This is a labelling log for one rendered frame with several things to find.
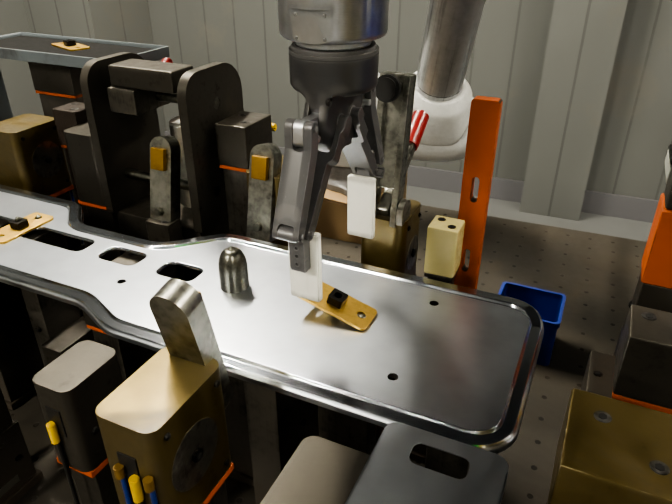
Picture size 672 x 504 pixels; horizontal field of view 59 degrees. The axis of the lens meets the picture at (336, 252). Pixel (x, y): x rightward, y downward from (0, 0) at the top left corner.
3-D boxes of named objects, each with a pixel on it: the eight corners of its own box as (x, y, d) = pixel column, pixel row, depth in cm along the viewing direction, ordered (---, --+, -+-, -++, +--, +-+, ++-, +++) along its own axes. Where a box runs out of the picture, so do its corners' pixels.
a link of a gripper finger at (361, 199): (347, 175, 62) (349, 173, 62) (347, 234, 65) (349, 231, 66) (373, 180, 61) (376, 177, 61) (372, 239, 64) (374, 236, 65)
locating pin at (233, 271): (216, 301, 67) (210, 250, 64) (232, 287, 70) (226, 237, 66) (240, 307, 66) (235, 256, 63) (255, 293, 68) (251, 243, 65)
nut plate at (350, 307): (292, 294, 61) (294, 285, 61) (309, 277, 64) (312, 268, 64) (363, 332, 59) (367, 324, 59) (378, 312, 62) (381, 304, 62)
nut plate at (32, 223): (3, 244, 75) (0, 236, 75) (-18, 239, 77) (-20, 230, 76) (55, 218, 82) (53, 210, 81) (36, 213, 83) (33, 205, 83)
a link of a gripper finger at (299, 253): (309, 217, 50) (292, 232, 48) (311, 267, 52) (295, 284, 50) (293, 213, 50) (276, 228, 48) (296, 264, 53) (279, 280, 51)
